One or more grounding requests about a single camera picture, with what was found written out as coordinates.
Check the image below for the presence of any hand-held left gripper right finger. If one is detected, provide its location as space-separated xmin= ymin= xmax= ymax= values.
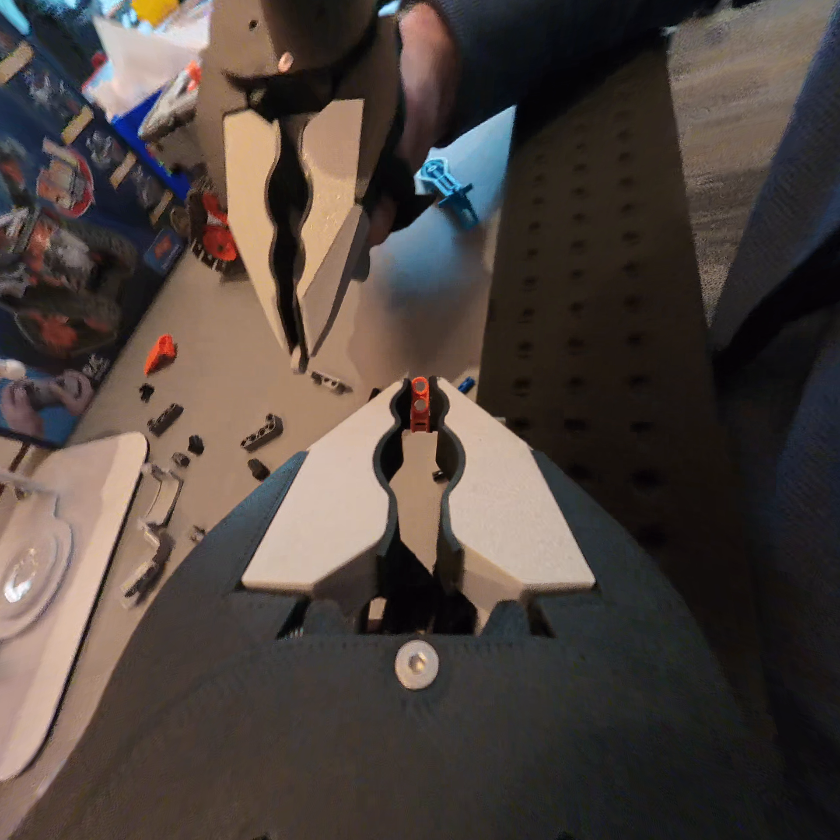
xmin=430 ymin=377 xmax=597 ymax=611

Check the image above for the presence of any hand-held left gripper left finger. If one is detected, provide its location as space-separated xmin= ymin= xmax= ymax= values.
xmin=241 ymin=379 xmax=411 ymax=614

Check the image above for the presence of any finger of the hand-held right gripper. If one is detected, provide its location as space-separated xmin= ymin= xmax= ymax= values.
xmin=223 ymin=107 xmax=296 ymax=357
xmin=292 ymin=98 xmax=372 ymax=374

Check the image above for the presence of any person's right forearm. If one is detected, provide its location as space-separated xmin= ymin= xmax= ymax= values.
xmin=427 ymin=0 xmax=723 ymax=148

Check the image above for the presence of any person's right hand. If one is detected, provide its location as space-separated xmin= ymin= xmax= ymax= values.
xmin=399 ymin=3 xmax=459 ymax=168

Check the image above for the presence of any tracked toy vehicle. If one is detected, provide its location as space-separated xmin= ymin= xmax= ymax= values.
xmin=138 ymin=62 xmax=240 ymax=273

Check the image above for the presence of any grey angled liftarm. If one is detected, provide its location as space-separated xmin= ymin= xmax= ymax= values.
xmin=239 ymin=414 xmax=285 ymax=452

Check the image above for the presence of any blue tote with white paper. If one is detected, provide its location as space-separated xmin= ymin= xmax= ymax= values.
xmin=85 ymin=13 xmax=211 ymax=191

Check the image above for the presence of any grey block panel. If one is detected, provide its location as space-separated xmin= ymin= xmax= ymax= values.
xmin=120 ymin=528 xmax=175 ymax=606

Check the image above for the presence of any blue toy box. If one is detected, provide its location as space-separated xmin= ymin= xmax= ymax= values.
xmin=0 ymin=13 xmax=191 ymax=447

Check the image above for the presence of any orange brick with holes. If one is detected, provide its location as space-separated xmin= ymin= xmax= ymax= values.
xmin=143 ymin=333 xmax=178 ymax=376

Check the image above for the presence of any black studded mat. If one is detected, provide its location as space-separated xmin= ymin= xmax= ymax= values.
xmin=476 ymin=46 xmax=769 ymax=664

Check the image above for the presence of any person's blue clothing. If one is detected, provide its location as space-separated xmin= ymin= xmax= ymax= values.
xmin=712 ymin=0 xmax=840 ymax=840

